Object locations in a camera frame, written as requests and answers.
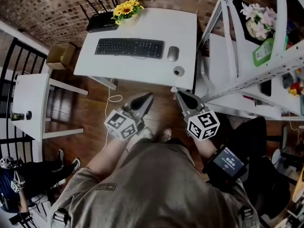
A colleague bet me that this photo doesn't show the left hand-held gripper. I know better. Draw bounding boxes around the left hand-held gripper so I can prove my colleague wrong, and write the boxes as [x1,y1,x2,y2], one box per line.
[104,92,155,142]

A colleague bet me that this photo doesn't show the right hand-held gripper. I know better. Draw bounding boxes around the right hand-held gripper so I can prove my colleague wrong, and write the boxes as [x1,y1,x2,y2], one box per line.
[176,90,220,142]

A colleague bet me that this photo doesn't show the grey mouse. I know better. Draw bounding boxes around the grey mouse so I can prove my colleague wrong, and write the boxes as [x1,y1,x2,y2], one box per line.
[167,46,180,62]

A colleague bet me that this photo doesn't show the black keyboard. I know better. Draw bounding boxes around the black keyboard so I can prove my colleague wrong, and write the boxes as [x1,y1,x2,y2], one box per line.
[94,38,165,59]

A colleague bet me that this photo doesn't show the person's right forearm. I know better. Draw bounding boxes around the person's right forearm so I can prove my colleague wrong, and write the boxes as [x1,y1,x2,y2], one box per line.
[193,136,219,162]

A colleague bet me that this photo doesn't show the person's left forearm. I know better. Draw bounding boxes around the person's left forearm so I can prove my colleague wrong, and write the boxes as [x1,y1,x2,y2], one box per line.
[85,133,134,183]

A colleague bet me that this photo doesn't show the person's left shoe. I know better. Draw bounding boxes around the person's left shoe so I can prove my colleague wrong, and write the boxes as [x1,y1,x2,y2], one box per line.
[142,126,154,140]

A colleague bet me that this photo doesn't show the person's shoe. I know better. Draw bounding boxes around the person's shoe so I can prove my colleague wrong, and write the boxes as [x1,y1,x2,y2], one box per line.
[161,127,172,143]
[142,126,154,140]

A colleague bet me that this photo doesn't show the person's right shoe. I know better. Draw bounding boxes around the person's right shoe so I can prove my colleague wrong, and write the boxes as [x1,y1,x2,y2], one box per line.
[161,127,172,143]

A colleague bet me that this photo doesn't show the white metal shelf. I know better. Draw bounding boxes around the white metal shelf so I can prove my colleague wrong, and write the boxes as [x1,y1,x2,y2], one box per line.
[195,0,304,121]

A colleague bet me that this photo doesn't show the black wrist screen device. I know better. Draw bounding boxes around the black wrist screen device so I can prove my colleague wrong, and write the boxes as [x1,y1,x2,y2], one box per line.
[202,145,249,188]

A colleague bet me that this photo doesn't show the black phone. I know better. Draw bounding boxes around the black phone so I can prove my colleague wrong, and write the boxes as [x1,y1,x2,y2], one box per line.
[259,79,272,97]

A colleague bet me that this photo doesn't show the person's olive shirt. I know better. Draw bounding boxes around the person's olive shirt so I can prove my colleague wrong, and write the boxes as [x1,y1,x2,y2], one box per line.
[50,138,260,228]

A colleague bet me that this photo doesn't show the green packet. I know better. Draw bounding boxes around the green packet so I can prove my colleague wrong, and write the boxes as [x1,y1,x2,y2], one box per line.
[252,35,289,67]

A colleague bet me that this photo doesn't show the black router with antennas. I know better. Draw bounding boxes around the black router with antennas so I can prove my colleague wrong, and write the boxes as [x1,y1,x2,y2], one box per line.
[79,0,120,33]

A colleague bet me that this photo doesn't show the yellow sunflowers in white pot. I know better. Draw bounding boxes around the yellow sunflowers in white pot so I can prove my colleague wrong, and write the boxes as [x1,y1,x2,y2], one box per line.
[111,0,145,26]

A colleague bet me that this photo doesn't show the black chair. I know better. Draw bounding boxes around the black chair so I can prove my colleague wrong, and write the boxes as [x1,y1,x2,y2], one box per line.
[222,116,292,219]

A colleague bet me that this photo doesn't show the cardboard box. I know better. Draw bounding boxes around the cardboard box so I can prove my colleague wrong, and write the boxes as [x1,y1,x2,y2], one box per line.
[45,42,77,71]

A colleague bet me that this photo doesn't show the small grey object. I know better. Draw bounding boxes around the small grey object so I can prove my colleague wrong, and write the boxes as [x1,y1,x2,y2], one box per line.
[282,72,295,89]

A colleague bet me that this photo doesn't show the red and yellow toy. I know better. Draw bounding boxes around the red and yellow toy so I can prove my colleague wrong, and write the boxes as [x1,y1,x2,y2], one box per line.
[288,80,304,97]

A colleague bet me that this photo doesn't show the pink flowers in pot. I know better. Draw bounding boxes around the pink flowers in pot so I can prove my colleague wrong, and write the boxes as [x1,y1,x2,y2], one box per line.
[240,2,278,41]

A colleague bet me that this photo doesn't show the white side table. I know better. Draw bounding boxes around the white side table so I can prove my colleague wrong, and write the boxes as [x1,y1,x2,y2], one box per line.
[11,73,89,143]

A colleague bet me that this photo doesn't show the dark drink can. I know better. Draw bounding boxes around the dark drink can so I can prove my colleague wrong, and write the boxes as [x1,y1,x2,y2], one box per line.
[10,112,25,122]

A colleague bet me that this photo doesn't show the black metal railing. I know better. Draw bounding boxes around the black metal railing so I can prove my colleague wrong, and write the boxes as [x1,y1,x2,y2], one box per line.
[0,37,48,228]

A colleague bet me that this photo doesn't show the white cable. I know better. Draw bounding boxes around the white cable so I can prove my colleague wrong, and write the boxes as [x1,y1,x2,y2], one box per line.
[104,77,123,152]

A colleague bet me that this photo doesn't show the round silver cable grommet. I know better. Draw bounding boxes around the round silver cable grommet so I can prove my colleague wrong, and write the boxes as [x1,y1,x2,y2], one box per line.
[172,66,185,77]

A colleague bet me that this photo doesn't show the grey backpack strap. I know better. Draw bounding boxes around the grey backpack strap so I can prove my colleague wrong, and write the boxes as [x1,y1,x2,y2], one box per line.
[238,206,255,228]
[52,207,71,228]

